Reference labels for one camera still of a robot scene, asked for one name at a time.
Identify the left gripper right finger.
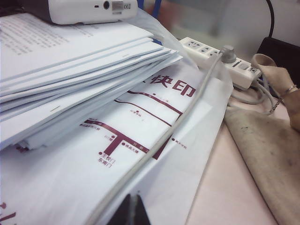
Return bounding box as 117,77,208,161
135,194,150,225

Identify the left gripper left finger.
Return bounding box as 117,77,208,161
109,193,135,225

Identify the cream printed canvas bag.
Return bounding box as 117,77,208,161
224,53,300,225

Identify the white red-printed plastic bag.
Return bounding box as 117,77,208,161
0,8,234,225

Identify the stapled paper stack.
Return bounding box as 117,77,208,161
0,13,185,150

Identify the white power strip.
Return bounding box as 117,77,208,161
179,37,263,91

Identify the blue metal bookend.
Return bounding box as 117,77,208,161
137,0,164,45

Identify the white handheld device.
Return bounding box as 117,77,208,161
48,0,138,25

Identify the frosted glass desk partition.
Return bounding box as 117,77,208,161
140,0,300,61

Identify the black rectangular box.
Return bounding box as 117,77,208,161
257,37,300,69

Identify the white power strip cable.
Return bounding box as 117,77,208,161
231,78,279,115

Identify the grey cable with plug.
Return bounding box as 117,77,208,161
85,45,236,225

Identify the black curved cable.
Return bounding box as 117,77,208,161
265,0,275,38

